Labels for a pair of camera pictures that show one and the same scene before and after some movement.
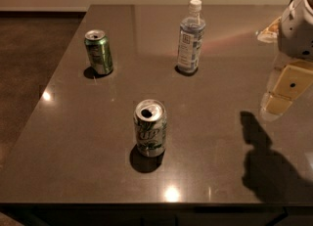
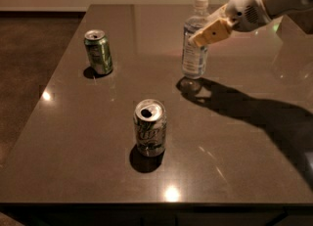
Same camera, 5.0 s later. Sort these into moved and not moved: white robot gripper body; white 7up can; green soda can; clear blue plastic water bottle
Moved: white robot gripper body; clear blue plastic water bottle
Not moved: white 7up can; green soda can
